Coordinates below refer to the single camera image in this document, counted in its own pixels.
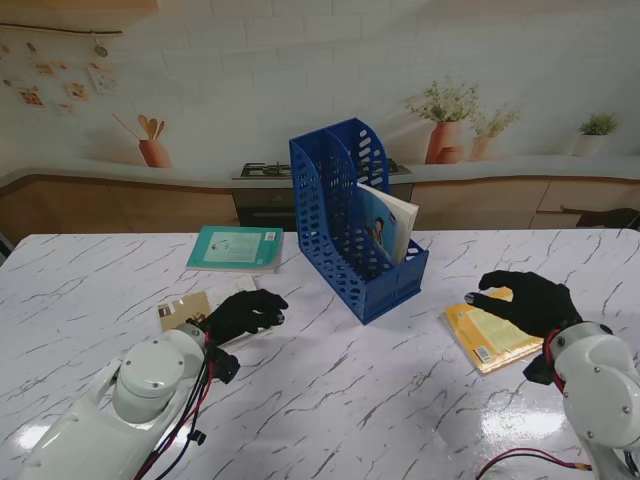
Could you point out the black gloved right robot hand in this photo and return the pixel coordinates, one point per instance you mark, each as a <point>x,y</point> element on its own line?
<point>535,300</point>

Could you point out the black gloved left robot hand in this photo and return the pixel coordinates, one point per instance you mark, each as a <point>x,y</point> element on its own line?
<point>245,312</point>

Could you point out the yellow cover book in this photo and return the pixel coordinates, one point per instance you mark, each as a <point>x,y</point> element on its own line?
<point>495,340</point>

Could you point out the light blue book with woman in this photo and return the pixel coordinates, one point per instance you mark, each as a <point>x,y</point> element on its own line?
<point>395,220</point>

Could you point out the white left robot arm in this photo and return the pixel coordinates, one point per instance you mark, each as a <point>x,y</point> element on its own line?
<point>150,375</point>

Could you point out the beige and white cover book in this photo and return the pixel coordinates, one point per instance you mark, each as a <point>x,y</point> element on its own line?
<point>185,305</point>

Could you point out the teal cover book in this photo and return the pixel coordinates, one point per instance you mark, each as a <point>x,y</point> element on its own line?
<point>230,247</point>

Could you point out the blue perforated plastic file holder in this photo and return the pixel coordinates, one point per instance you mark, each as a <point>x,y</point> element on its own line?
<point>370,300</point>

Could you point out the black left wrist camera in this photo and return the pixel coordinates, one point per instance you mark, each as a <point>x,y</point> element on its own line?
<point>225,367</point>

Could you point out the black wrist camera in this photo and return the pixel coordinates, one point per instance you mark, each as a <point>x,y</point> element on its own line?
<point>225,367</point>
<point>540,370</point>

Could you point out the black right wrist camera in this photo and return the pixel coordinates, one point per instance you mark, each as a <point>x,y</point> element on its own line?
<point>540,370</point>

